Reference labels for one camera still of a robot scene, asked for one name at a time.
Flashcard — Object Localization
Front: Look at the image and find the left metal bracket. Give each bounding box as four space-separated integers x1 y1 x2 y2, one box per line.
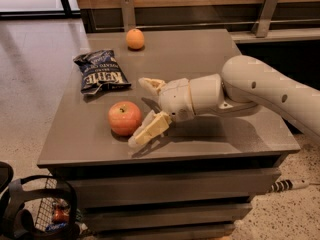
120 0 136 32

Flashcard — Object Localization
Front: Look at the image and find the metal bracket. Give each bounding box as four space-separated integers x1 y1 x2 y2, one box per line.
251 0 279 38
120 0 136 32

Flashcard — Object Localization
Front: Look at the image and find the black white striped cable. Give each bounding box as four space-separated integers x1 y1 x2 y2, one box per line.
268 179 311 194

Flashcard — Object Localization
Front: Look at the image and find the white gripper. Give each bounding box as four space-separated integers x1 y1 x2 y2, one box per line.
128 77 195 148

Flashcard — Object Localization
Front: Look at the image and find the orange fruit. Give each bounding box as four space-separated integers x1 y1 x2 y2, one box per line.
126 29 145 50

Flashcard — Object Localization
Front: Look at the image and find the right metal bracket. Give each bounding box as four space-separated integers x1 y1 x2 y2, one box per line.
251 0 279 38

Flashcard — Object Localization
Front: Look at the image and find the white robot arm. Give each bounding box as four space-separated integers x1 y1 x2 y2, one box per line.
128 55 320 148

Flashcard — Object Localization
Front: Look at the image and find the black wire basket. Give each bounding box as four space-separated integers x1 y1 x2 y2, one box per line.
0 175 80 240

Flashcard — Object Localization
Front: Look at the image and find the red apple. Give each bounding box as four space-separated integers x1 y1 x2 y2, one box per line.
108 101 142 136

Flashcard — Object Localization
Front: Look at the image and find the blue Kettle chips bag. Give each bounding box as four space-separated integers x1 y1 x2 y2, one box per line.
73 49 131 96

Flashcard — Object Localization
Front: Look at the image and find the grey drawer cabinet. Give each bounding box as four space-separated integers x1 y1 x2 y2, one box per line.
36 29 301 240

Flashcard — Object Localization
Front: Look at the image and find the black chair edge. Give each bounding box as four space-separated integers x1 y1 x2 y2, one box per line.
0 162 14 193

